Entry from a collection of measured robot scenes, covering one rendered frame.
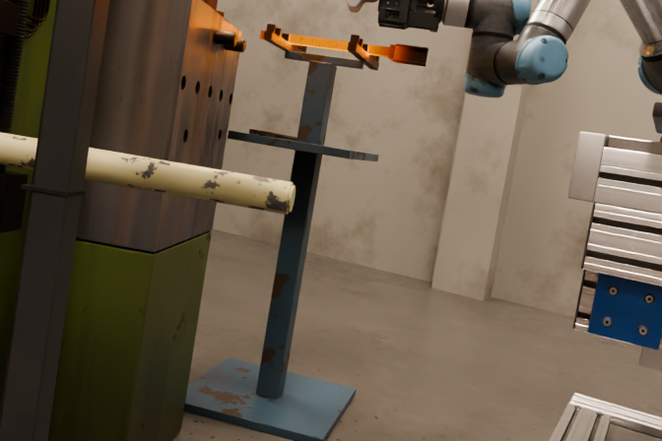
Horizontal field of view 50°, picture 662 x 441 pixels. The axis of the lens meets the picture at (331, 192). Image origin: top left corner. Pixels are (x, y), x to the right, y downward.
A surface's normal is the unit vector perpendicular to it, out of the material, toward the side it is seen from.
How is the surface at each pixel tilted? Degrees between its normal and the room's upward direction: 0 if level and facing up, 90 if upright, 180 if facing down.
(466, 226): 90
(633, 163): 90
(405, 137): 90
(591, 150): 90
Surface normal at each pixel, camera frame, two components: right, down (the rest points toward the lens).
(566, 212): -0.44, -0.01
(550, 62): 0.36, 0.12
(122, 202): -0.10, 0.05
